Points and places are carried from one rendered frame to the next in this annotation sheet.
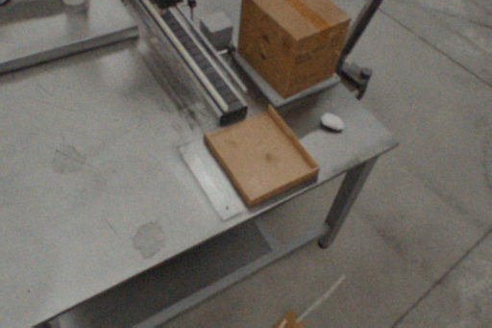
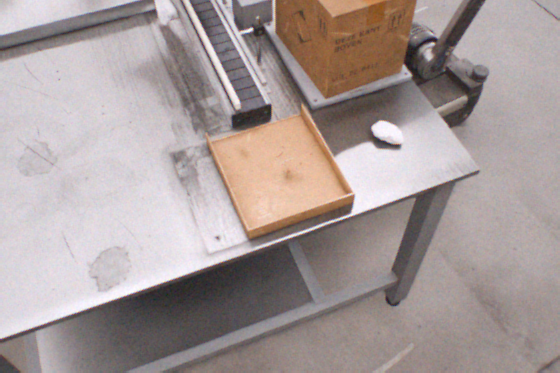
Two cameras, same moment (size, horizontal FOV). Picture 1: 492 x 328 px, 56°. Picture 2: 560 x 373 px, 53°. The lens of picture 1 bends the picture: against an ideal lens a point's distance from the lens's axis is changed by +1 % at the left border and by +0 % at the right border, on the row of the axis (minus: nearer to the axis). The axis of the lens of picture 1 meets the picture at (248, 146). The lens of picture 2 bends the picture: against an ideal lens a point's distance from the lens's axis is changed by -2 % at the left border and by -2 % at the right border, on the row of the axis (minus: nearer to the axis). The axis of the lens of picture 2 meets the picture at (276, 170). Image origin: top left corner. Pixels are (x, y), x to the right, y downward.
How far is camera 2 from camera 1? 30 cm
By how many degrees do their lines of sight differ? 10
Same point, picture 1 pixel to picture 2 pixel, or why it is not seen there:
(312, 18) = not seen: outside the picture
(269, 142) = (294, 155)
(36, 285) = not seen: outside the picture
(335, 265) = (405, 330)
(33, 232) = not seen: outside the picture
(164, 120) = (163, 117)
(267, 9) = not seen: outside the picture
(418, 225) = (531, 287)
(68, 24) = not seen: outside the picture
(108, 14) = not seen: outside the picture
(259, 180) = (269, 205)
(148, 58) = (161, 37)
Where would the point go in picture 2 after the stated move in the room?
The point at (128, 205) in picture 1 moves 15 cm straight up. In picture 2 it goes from (94, 222) to (75, 183)
